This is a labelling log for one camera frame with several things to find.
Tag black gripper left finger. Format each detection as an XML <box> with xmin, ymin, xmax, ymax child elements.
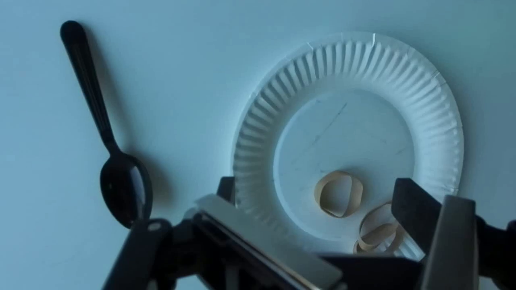
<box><xmin>102</xmin><ymin>177</ymin><xmax>345</xmax><ymax>290</ymax></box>

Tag tan rubber band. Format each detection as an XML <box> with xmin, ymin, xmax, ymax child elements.
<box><xmin>355</xmin><ymin>201</ymin><xmax>403</xmax><ymax>254</ymax></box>
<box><xmin>315</xmin><ymin>170</ymin><xmax>365</xmax><ymax>217</ymax></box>

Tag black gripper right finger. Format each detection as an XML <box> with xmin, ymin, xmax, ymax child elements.
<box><xmin>392</xmin><ymin>179</ymin><xmax>516</xmax><ymax>290</ymax></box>

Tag white paper plate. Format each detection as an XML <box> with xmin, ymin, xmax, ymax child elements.
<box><xmin>234</xmin><ymin>32</ymin><xmax>465</xmax><ymax>253</ymax></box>

